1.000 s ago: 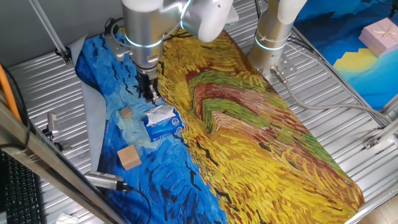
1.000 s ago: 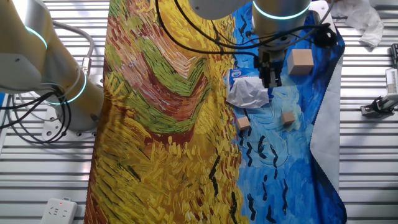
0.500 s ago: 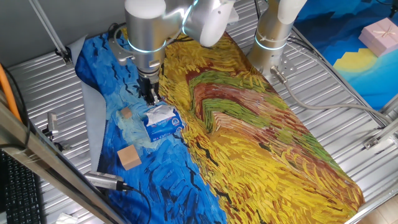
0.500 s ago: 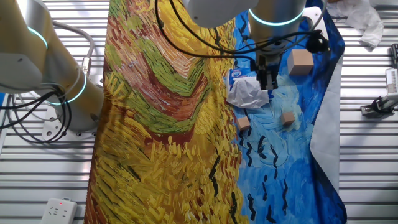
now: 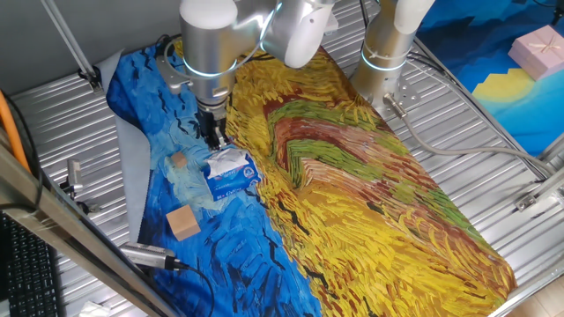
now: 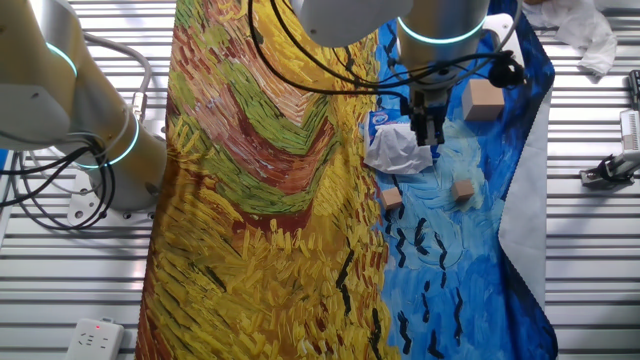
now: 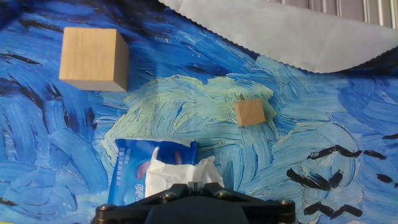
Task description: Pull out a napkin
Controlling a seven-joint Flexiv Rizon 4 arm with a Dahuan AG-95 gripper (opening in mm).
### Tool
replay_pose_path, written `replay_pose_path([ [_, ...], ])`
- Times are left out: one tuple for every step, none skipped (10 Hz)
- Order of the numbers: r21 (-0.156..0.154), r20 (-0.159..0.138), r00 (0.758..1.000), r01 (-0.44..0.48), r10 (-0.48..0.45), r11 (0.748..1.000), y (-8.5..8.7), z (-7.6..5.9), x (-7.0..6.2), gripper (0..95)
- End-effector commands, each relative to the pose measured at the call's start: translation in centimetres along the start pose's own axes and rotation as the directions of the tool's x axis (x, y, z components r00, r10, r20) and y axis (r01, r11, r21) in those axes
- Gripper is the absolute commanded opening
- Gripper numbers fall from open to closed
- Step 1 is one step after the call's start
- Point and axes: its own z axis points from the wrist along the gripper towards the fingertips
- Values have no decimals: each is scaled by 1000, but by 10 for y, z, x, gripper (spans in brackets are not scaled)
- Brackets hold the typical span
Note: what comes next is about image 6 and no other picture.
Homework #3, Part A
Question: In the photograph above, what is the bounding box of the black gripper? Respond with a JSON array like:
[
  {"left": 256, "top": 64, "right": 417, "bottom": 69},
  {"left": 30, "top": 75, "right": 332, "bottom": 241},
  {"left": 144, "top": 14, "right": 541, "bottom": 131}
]
[{"left": 405, "top": 85, "right": 454, "bottom": 147}]

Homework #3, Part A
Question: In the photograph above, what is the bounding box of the black cable bundle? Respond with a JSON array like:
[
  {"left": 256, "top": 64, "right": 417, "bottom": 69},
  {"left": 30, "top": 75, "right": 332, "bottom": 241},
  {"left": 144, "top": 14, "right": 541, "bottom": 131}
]
[{"left": 0, "top": 142, "right": 117, "bottom": 232}]

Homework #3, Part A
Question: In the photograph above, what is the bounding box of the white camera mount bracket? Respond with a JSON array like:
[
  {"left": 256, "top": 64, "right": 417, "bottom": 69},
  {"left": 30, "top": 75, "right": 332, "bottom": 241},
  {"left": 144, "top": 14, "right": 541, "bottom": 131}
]
[{"left": 482, "top": 13, "right": 526, "bottom": 69}]

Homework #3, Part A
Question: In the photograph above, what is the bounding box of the small wooden cube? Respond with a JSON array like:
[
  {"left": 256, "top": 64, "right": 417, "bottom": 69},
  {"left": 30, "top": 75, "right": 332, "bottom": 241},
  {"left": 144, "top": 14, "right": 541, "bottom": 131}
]
[
  {"left": 452, "top": 179, "right": 476, "bottom": 203},
  {"left": 380, "top": 187, "right": 404, "bottom": 211}
]

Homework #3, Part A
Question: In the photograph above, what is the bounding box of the crumpled white tissue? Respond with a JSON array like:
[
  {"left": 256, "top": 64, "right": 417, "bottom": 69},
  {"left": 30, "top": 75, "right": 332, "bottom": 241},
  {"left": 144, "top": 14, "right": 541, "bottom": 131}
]
[{"left": 519, "top": 0, "right": 619, "bottom": 77}]

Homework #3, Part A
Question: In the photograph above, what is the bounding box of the large wooden cube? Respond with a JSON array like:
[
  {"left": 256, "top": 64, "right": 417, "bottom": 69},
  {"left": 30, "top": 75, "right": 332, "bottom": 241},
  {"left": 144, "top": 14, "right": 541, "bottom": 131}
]
[{"left": 461, "top": 78, "right": 506, "bottom": 123}]

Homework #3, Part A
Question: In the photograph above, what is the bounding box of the Van Gogh print tablecloth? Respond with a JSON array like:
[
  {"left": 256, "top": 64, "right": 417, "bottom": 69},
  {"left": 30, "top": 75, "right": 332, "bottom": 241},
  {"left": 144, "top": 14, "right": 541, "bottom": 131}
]
[{"left": 134, "top": 0, "right": 560, "bottom": 360}]

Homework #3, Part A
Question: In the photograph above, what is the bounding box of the black object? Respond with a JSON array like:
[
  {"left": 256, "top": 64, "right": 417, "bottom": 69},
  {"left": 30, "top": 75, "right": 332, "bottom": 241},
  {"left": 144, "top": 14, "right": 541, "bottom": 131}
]
[{"left": 628, "top": 69, "right": 640, "bottom": 111}]

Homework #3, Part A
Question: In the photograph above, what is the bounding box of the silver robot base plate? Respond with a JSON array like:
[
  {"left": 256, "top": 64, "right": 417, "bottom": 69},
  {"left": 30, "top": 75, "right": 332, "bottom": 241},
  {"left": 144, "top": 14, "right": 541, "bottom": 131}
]
[{"left": 66, "top": 169, "right": 161, "bottom": 227}]

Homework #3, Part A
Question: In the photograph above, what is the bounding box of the white ribbed device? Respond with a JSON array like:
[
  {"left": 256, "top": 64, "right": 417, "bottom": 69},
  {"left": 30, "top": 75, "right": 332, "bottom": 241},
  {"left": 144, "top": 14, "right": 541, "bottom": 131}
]
[{"left": 618, "top": 108, "right": 640, "bottom": 154}]

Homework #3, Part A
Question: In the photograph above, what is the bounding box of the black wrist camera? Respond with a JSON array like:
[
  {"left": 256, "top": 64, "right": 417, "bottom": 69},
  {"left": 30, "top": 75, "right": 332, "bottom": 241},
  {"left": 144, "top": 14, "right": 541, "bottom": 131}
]
[{"left": 488, "top": 49, "right": 528, "bottom": 90}]

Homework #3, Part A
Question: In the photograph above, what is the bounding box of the white power strip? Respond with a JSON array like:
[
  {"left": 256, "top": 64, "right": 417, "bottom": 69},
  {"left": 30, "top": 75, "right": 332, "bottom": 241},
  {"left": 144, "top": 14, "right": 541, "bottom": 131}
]
[{"left": 63, "top": 317, "right": 125, "bottom": 360}]

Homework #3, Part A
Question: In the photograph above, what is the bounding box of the blue tissue pack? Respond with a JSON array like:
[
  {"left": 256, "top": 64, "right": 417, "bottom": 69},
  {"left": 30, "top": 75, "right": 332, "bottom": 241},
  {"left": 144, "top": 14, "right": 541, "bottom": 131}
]
[{"left": 367, "top": 108, "right": 442, "bottom": 164}]

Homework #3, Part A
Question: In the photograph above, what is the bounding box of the white paper napkin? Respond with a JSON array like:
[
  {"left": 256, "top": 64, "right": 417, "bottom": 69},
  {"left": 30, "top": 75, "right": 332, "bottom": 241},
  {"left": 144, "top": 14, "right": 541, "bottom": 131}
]
[{"left": 363, "top": 123, "right": 434, "bottom": 176}]

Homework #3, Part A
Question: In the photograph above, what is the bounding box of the grey metal bracket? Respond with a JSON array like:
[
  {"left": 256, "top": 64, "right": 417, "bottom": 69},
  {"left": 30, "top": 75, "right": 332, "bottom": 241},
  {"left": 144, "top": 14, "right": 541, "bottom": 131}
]
[{"left": 579, "top": 152, "right": 640, "bottom": 190}]

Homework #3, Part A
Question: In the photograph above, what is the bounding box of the grey hose with connector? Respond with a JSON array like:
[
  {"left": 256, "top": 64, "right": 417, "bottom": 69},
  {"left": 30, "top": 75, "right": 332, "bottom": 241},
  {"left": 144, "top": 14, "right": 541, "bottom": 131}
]
[{"left": 83, "top": 32, "right": 154, "bottom": 124}]

